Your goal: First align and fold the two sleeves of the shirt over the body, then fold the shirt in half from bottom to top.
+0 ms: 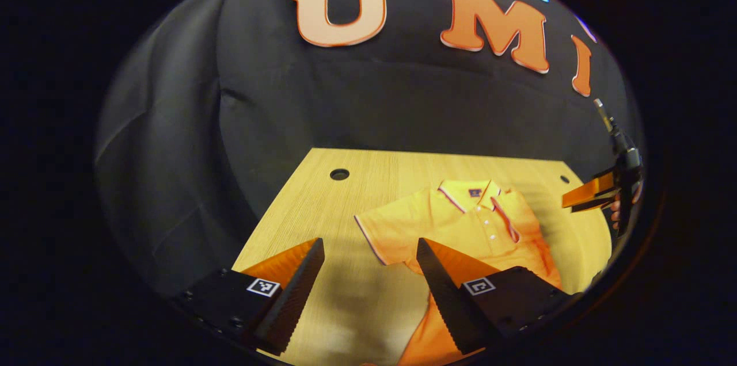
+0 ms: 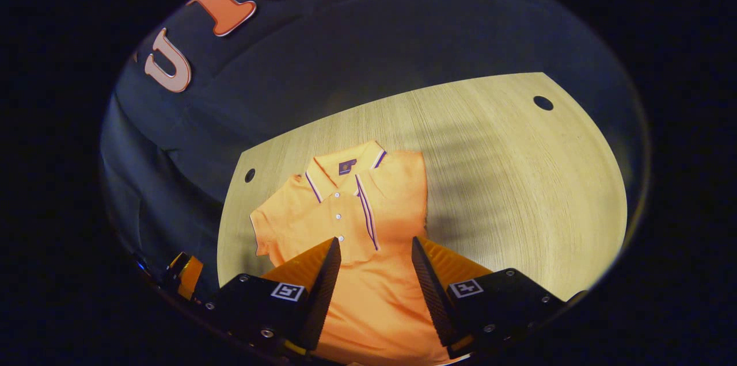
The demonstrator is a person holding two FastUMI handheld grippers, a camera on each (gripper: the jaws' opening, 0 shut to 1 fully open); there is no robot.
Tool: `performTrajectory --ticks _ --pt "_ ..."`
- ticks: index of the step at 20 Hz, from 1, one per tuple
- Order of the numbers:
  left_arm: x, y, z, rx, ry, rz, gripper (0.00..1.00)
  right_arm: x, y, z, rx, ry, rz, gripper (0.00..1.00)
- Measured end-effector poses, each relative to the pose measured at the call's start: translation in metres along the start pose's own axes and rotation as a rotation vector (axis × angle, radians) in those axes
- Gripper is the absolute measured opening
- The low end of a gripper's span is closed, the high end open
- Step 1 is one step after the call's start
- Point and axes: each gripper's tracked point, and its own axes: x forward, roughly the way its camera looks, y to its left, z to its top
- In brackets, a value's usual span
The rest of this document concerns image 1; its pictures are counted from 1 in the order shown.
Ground black backdrop cloth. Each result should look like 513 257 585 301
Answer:
95 0 643 298

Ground orange T-shirt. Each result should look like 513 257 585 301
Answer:
354 179 562 366

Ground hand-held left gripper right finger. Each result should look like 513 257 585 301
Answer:
416 238 576 355

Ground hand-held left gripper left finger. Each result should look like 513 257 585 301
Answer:
173 238 326 356

